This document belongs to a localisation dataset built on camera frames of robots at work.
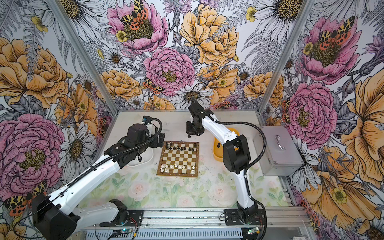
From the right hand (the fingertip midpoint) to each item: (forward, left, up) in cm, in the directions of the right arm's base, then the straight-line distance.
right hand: (189, 136), depth 92 cm
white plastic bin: (-13, +24, -10) cm, 29 cm away
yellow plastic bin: (-6, -18, -11) cm, 21 cm away
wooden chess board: (-10, +7, -11) cm, 16 cm away
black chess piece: (-1, -18, -10) cm, 21 cm away
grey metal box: (-16, -49, +2) cm, 51 cm away
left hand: (-8, +17, +10) cm, 22 cm away
